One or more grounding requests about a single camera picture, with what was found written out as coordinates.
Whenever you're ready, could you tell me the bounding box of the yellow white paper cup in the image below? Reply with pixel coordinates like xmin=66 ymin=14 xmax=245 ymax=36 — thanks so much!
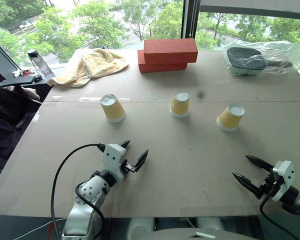
xmin=100 ymin=93 xmax=127 ymax=124
xmin=216 ymin=103 xmax=246 ymax=133
xmin=169 ymin=90 xmax=191 ymax=119

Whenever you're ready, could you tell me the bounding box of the black clothing pile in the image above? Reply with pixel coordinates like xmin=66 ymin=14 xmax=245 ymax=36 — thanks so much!
xmin=0 ymin=83 xmax=42 ymax=163

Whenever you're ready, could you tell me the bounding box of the clear bottle black lid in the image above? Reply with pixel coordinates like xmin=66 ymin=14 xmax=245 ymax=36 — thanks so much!
xmin=27 ymin=49 xmax=52 ymax=77

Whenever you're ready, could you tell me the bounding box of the clear plastic bag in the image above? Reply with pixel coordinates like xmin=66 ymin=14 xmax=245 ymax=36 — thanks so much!
xmin=221 ymin=40 xmax=300 ymax=78

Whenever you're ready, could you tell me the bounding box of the beige fuzzy cloth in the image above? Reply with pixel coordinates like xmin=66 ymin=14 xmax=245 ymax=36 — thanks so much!
xmin=6 ymin=85 xmax=41 ymax=101

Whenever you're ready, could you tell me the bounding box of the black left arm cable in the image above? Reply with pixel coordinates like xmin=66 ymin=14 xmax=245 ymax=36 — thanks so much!
xmin=50 ymin=143 xmax=107 ymax=240

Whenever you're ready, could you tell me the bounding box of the black side table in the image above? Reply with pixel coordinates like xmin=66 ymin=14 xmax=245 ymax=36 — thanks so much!
xmin=0 ymin=74 xmax=54 ymax=102

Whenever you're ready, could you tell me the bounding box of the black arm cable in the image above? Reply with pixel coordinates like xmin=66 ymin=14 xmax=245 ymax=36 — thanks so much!
xmin=50 ymin=143 xmax=107 ymax=240
xmin=259 ymin=186 xmax=300 ymax=240

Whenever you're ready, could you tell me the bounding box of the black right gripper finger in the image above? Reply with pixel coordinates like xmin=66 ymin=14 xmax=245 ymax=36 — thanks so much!
xmin=231 ymin=171 xmax=263 ymax=200
xmin=245 ymin=155 xmax=275 ymax=173

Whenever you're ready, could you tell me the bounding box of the dark window frame post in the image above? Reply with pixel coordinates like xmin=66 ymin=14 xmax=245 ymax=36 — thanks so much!
xmin=180 ymin=0 xmax=202 ymax=51

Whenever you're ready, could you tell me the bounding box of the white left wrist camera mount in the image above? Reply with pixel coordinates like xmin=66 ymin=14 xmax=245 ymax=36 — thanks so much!
xmin=101 ymin=143 xmax=128 ymax=181

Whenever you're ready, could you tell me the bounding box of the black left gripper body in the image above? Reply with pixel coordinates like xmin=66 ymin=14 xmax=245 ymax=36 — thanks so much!
xmin=120 ymin=159 xmax=137 ymax=177

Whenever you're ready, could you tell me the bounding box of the thin white cable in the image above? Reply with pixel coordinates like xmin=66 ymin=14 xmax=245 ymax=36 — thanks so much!
xmin=21 ymin=216 xmax=66 ymax=239

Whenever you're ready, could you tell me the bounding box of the red brick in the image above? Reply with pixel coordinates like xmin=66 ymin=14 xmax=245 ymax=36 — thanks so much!
xmin=137 ymin=49 xmax=188 ymax=74
xmin=143 ymin=38 xmax=199 ymax=64

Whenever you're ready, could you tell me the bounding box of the dark grey pan brown handle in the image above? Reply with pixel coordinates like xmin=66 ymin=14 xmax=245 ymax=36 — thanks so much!
xmin=226 ymin=46 xmax=295 ymax=76

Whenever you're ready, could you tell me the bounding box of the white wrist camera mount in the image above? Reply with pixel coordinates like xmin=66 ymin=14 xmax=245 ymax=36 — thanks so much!
xmin=101 ymin=143 xmax=128 ymax=181
xmin=271 ymin=160 xmax=296 ymax=202

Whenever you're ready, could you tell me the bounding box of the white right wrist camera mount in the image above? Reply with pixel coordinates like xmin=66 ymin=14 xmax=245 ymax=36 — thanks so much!
xmin=271 ymin=160 xmax=296 ymax=202

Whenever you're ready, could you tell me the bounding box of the dark roller blind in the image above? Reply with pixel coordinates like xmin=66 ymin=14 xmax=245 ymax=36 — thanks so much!
xmin=199 ymin=0 xmax=300 ymax=20

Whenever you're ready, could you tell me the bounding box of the pale yellow towel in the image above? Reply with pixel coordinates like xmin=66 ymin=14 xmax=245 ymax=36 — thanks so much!
xmin=47 ymin=48 xmax=130 ymax=88

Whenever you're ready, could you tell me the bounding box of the blind pull chain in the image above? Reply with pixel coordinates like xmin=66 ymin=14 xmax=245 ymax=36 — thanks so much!
xmin=189 ymin=0 xmax=194 ymax=36

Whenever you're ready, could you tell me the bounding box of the white rounded shape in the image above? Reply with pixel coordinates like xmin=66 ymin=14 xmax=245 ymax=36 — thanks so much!
xmin=196 ymin=217 xmax=225 ymax=232
xmin=128 ymin=217 xmax=156 ymax=239

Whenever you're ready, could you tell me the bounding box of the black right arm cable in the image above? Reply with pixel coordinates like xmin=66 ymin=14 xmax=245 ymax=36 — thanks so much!
xmin=259 ymin=186 xmax=300 ymax=240

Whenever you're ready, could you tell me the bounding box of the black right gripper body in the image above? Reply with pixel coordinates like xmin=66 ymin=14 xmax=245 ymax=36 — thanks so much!
xmin=260 ymin=171 xmax=281 ymax=200

